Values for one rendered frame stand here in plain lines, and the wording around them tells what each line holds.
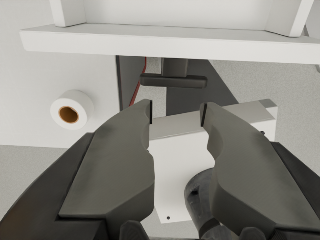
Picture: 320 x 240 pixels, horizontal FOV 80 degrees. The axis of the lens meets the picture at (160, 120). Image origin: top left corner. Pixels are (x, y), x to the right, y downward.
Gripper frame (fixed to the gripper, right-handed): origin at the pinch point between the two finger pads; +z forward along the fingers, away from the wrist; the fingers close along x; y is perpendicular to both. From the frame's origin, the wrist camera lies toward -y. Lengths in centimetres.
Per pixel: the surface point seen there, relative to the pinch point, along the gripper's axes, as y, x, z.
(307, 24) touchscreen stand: 1, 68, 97
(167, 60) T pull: -0.4, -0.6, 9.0
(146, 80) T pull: 1.8, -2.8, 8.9
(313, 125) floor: 60, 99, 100
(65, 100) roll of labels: 10.4, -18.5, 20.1
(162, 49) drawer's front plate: -1.8, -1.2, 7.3
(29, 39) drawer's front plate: -2.1, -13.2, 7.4
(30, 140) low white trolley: 23.4, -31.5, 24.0
